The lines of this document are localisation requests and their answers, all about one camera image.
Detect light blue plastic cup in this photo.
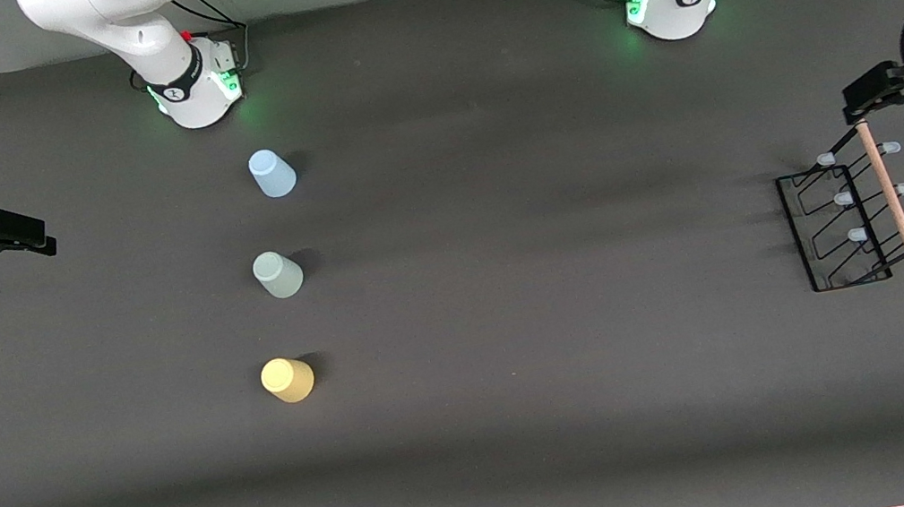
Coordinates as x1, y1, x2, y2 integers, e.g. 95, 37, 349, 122
245, 144, 300, 202

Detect dark grey table cloth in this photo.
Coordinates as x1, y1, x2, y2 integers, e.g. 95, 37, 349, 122
0, 0, 904, 507

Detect yellow plastic cup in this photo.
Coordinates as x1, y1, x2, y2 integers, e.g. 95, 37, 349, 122
258, 353, 319, 408

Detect black right arm base cables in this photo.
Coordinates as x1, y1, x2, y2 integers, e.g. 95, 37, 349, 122
168, 0, 257, 84

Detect pale green plastic cup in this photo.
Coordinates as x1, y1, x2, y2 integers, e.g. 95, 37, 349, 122
250, 246, 307, 303

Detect black wire cup holder rack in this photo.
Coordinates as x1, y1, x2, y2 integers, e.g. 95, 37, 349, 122
768, 113, 904, 297

